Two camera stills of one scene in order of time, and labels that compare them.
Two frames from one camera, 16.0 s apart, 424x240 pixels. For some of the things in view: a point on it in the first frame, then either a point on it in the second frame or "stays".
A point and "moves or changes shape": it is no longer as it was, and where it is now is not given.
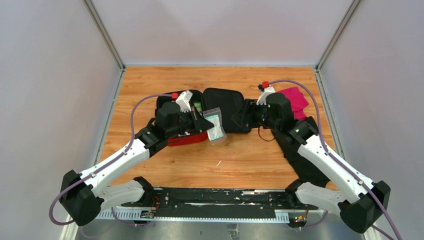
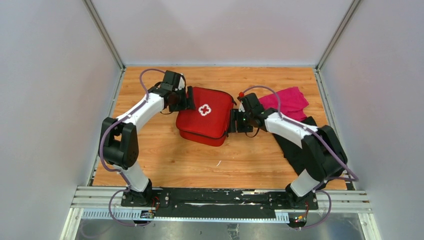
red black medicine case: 235,110 moves or changes shape
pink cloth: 298,101 stays
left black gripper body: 186,124 to 180,101
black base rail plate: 218,203 stays
